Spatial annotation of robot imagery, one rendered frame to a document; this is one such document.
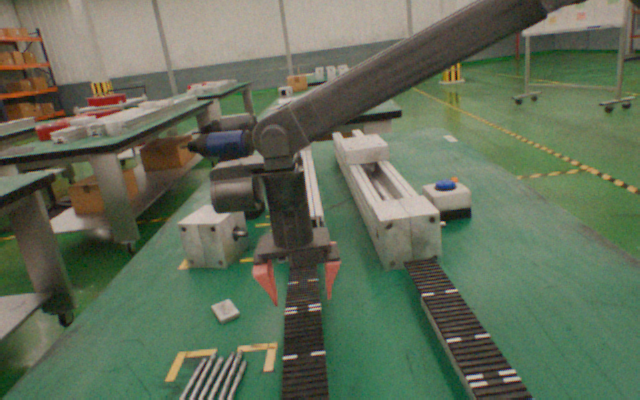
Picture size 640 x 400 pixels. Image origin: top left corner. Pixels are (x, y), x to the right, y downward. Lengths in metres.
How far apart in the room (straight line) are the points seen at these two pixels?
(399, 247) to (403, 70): 0.33
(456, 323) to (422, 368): 0.07
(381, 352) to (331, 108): 0.32
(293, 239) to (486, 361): 0.27
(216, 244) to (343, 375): 0.39
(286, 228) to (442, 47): 0.30
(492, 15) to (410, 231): 0.36
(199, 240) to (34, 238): 1.62
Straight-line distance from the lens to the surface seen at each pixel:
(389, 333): 0.63
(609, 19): 6.31
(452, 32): 0.56
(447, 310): 0.61
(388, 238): 0.75
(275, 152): 0.54
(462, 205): 0.95
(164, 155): 4.59
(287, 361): 0.56
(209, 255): 0.88
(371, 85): 0.55
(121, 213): 3.15
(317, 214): 0.81
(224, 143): 1.06
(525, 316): 0.67
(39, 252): 2.45
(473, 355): 0.54
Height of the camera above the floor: 1.16
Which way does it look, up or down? 17 degrees down
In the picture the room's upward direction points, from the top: 8 degrees counter-clockwise
